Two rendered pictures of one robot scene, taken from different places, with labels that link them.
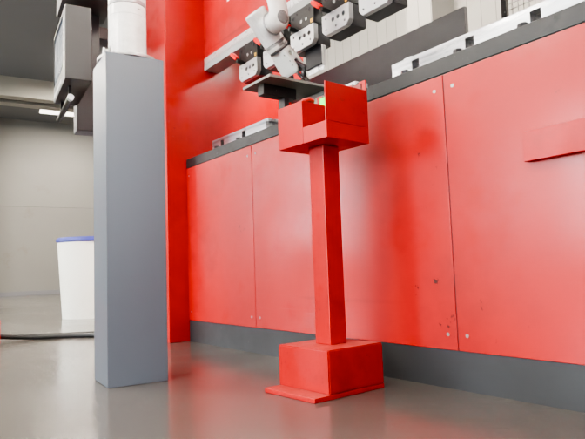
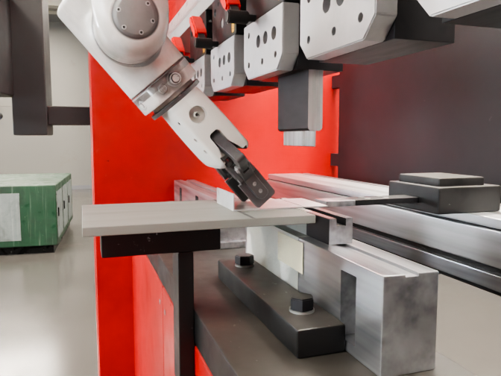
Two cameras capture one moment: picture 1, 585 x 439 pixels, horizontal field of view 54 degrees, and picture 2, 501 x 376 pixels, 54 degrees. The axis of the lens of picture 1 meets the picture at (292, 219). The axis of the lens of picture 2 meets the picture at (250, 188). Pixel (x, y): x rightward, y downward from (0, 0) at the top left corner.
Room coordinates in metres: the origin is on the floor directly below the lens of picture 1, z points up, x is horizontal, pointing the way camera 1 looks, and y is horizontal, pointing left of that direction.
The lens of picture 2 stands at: (1.51, -0.25, 1.09)
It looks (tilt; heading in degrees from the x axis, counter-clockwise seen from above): 6 degrees down; 17
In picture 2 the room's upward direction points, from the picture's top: straight up
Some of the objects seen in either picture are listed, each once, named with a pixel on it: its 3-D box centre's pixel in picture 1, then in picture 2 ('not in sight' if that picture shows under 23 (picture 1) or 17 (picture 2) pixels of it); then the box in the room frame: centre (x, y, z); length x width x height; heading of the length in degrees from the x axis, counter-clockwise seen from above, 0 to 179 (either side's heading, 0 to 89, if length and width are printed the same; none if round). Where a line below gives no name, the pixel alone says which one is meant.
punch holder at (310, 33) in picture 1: (310, 30); (290, 15); (2.18, -0.09, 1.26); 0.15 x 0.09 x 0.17; 36
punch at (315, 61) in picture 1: (315, 60); (298, 110); (2.17, -0.11, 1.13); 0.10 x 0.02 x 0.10; 36
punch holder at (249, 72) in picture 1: (255, 62); (215, 59); (2.51, 0.14, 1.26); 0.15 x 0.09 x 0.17; 36
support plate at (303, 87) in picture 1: (285, 87); (191, 213); (2.08, 0.01, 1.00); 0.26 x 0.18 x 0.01; 126
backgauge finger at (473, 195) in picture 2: not in sight; (399, 192); (2.26, -0.24, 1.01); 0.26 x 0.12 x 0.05; 126
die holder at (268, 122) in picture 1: (244, 140); (204, 207); (2.61, 0.21, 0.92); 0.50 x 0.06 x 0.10; 36
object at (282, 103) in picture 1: (278, 116); (162, 302); (2.06, 0.04, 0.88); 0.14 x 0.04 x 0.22; 126
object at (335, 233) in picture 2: not in sight; (303, 217); (2.15, -0.12, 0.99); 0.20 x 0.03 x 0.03; 36
